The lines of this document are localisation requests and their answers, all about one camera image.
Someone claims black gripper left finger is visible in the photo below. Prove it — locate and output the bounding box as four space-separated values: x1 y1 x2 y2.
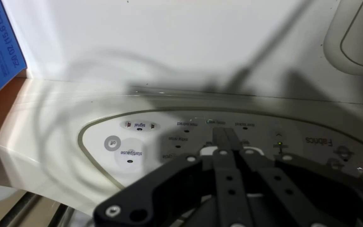
92 125 251 227

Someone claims white washing machine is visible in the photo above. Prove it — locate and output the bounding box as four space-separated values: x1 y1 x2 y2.
0 0 363 227

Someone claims oval washer control panel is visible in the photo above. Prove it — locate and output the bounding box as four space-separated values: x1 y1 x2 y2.
77 107 363 212

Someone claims white rounded lid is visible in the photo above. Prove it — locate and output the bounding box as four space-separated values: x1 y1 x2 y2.
322 0 363 77

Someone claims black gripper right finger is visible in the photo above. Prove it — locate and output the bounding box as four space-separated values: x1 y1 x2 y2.
225 126 363 227

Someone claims grey round panel button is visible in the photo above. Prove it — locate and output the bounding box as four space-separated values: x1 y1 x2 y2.
103 135 122 152

